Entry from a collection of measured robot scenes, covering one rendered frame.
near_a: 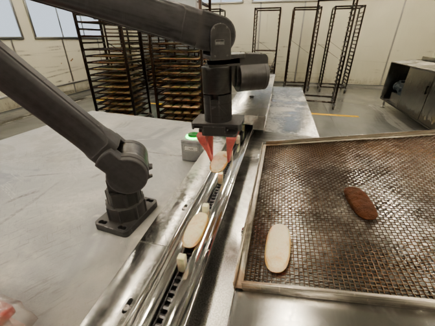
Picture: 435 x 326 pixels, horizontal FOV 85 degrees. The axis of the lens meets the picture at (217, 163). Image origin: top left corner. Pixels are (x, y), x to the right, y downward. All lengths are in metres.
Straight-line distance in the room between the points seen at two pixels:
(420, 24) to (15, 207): 8.05
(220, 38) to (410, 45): 7.69
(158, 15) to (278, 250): 0.40
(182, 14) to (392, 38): 7.57
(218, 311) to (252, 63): 0.43
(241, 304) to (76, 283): 0.29
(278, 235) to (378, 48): 7.53
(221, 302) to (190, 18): 0.45
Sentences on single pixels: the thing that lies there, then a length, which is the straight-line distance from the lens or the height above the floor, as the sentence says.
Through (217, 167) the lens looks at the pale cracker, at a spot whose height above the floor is 0.94.
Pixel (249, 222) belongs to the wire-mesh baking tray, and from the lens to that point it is 0.45.
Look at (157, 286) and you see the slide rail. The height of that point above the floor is 0.85.
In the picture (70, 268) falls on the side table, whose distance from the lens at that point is 0.54.
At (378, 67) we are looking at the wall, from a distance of 7.89.
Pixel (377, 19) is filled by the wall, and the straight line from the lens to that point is 7.78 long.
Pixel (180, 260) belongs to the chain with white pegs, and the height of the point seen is 0.87.
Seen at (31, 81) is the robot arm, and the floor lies 1.13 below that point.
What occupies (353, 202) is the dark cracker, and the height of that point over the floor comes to 0.93.
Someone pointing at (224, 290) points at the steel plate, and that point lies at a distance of 0.44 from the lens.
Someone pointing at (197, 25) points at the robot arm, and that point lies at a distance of 0.45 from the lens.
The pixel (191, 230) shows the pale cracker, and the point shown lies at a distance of 0.48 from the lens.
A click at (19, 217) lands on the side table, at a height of 0.82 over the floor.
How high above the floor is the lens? 1.19
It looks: 28 degrees down
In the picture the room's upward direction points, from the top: straight up
